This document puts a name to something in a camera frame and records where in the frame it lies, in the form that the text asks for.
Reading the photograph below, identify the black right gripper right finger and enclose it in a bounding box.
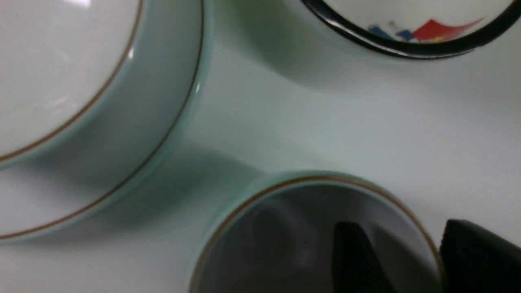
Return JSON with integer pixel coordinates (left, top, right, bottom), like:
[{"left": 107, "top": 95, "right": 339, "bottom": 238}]
[{"left": 440, "top": 219, "right": 521, "bottom": 293}]

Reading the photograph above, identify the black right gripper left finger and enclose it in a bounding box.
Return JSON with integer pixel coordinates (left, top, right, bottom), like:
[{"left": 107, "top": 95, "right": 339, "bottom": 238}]
[{"left": 332, "top": 221, "right": 396, "bottom": 293}]

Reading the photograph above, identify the pale blue cup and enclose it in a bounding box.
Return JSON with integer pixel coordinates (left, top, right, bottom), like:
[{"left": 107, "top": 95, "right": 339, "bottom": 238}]
[{"left": 186, "top": 171, "right": 447, "bottom": 293}]

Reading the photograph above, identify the pale blue shallow bowl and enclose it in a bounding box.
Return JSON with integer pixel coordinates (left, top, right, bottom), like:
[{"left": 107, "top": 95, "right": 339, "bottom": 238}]
[{"left": 1, "top": 0, "right": 145, "bottom": 168}]

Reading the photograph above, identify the black-rimmed white bowl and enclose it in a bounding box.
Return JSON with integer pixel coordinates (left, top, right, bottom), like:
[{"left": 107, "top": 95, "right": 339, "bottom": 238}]
[{"left": 301, "top": 0, "right": 521, "bottom": 61}]

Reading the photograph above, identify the pale blue plate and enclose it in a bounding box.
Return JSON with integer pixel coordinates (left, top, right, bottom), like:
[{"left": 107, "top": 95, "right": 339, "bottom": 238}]
[{"left": 1, "top": 0, "right": 214, "bottom": 244}]

